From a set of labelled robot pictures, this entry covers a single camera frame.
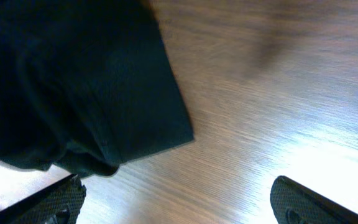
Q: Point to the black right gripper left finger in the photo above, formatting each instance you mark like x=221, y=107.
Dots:
x=58, y=203

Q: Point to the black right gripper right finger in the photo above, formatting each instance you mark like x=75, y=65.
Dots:
x=293, y=203

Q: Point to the black t-shirt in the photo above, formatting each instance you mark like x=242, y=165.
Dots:
x=85, y=85

